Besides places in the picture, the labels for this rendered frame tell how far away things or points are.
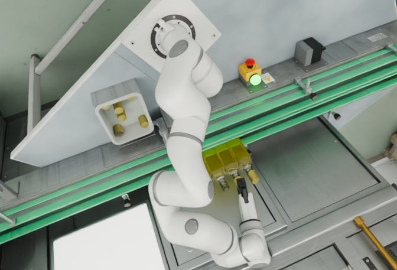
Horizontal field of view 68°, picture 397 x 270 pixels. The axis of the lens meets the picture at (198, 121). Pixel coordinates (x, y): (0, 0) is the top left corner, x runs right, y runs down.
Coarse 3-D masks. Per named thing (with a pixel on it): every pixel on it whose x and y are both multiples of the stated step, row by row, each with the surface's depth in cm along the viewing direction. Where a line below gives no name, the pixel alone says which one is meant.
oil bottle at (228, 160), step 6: (222, 144) 123; (216, 150) 122; (222, 150) 121; (228, 150) 121; (222, 156) 119; (228, 156) 119; (234, 156) 119; (222, 162) 118; (228, 162) 117; (234, 162) 117; (228, 168) 116; (234, 168) 116; (228, 174) 118
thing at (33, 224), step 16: (384, 80) 143; (352, 96) 139; (304, 112) 137; (320, 112) 135; (272, 128) 133; (144, 176) 126; (112, 192) 122; (128, 192) 122; (64, 208) 121; (80, 208) 119; (32, 224) 118; (48, 224) 117; (0, 240) 115
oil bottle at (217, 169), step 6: (204, 150) 123; (210, 150) 122; (204, 156) 121; (210, 156) 120; (216, 156) 120; (210, 162) 118; (216, 162) 118; (210, 168) 117; (216, 168) 116; (222, 168) 116; (216, 174) 115; (222, 174) 115; (216, 180) 116
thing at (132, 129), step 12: (132, 96) 105; (96, 108) 103; (132, 108) 118; (144, 108) 111; (108, 120) 117; (132, 120) 123; (108, 132) 113; (120, 132) 122; (132, 132) 121; (144, 132) 121; (120, 144) 119
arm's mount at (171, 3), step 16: (160, 0) 90; (176, 0) 92; (144, 16) 93; (160, 16) 93; (176, 16) 95; (192, 16) 97; (128, 32) 95; (144, 32) 95; (192, 32) 100; (208, 32) 103; (144, 48) 98; (160, 64) 104
